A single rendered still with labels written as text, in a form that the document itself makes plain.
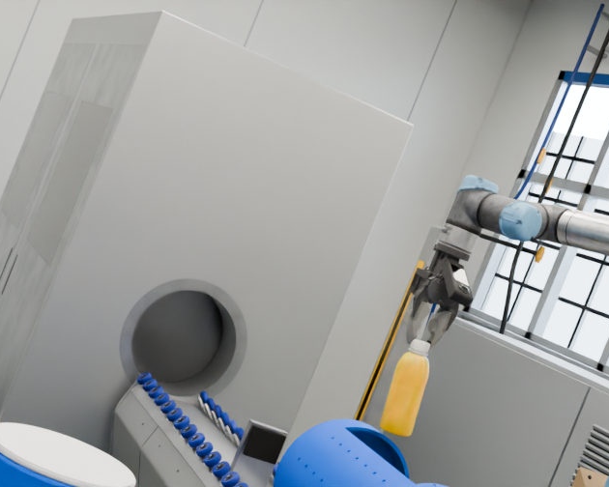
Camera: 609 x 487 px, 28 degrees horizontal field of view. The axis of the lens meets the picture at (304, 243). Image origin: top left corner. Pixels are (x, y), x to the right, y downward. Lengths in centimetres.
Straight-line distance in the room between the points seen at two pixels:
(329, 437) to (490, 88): 539
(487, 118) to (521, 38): 54
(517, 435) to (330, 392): 325
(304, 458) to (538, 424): 197
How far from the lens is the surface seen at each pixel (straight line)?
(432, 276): 246
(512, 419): 446
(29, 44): 661
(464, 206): 246
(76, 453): 227
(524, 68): 757
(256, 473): 302
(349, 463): 235
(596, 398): 416
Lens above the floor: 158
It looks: 1 degrees down
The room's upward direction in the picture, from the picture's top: 22 degrees clockwise
